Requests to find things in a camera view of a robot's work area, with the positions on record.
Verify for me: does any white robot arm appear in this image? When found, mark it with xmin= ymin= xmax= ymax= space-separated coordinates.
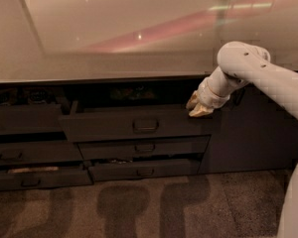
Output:
xmin=186 ymin=42 xmax=298 ymax=238

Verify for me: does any colourful snack bag in drawer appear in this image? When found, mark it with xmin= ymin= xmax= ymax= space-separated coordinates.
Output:
xmin=109 ymin=86 xmax=156 ymax=100

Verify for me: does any dark drawer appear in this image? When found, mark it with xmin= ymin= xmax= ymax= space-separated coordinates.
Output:
xmin=88 ymin=159 xmax=200 ymax=181
xmin=0 ymin=169 xmax=92 ymax=191
xmin=59 ymin=101 xmax=222 ymax=143
xmin=78 ymin=135 xmax=210 ymax=160
xmin=0 ymin=141 xmax=82 ymax=166
xmin=0 ymin=104 xmax=62 ymax=135

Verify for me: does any dark cabinet door right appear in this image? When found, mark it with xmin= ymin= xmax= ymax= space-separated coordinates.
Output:
xmin=200 ymin=84 xmax=298 ymax=174

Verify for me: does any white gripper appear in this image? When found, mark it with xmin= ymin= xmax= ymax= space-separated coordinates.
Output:
xmin=186 ymin=78 xmax=230 ymax=117

